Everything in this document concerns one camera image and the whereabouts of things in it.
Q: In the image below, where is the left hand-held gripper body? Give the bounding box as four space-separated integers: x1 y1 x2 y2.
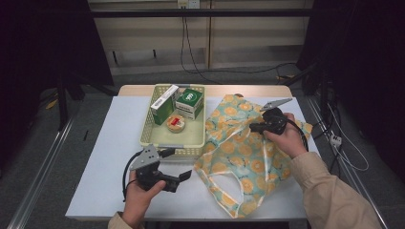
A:
129 143 181 194

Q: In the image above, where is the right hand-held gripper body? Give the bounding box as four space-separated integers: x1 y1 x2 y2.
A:
260 97 293 135

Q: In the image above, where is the white floor cable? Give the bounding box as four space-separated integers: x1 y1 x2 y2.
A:
328 103 371 173

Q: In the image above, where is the white table mat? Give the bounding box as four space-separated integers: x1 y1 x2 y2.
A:
65 94 321 222

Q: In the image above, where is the white wall socket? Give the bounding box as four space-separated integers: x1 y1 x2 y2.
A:
177 0 201 10

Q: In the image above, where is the person's left hand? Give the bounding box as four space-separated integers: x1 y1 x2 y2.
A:
122 170 167 228

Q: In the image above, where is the right hand-held gripper cable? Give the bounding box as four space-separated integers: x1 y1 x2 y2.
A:
286 117 309 152

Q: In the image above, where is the left hand-held gripper cable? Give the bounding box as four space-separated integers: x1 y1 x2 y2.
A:
122 150 144 203

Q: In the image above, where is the tall green and white box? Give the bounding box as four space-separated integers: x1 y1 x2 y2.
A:
150 84 181 126

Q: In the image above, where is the metal floor rail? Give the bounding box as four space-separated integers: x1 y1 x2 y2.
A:
6 115 79 229
305 94 390 229

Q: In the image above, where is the person's right hand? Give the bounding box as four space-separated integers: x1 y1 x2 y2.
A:
263 113 309 160

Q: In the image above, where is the round tin with red label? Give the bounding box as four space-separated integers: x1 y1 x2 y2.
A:
166 114 186 134

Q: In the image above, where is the hand-held gripper cable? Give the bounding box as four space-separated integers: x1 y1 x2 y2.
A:
122 150 144 203
286 117 309 152

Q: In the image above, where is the white power strip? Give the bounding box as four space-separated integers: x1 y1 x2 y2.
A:
329 134 343 148

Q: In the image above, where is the black curtain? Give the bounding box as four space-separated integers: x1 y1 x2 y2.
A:
297 0 405 182
0 0 114 160

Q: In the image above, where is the orange print cloth bag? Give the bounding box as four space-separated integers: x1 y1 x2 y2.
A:
194 94 313 219

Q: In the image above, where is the black metal stand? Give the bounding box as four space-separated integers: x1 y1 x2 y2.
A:
55 73 117 132

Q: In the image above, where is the pale yellow plastic basket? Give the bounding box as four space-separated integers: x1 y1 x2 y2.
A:
139 83 207 157

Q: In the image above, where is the green and white cube box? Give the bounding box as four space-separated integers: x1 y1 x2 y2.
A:
175 88 205 121

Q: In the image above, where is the black wall cable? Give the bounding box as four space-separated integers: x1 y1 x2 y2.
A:
180 17 224 85
184 17 299 74

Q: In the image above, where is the black horizontal bar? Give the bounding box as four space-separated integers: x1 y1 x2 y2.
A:
90 8 314 18

